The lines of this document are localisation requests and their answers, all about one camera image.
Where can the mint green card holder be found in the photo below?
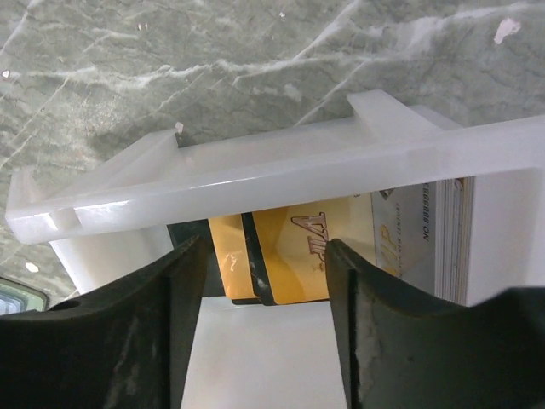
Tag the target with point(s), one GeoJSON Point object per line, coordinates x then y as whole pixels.
{"type": "Point", "coordinates": [17, 298]}

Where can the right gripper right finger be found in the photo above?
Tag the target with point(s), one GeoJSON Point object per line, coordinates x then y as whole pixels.
{"type": "Point", "coordinates": [400, 347]}

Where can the silver VIP card stack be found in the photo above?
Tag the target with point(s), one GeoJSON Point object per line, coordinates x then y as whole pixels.
{"type": "Point", "coordinates": [422, 235]}

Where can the black credit card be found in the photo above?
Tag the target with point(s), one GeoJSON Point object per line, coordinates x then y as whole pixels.
{"type": "Point", "coordinates": [235, 264]}

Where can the white plastic tray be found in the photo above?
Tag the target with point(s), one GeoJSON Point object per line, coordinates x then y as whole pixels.
{"type": "Point", "coordinates": [114, 221]}

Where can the gold card in tray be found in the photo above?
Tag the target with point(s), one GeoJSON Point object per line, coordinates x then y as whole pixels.
{"type": "Point", "coordinates": [293, 241]}

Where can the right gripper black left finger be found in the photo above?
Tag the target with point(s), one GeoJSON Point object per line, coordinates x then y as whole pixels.
{"type": "Point", "coordinates": [124, 345]}

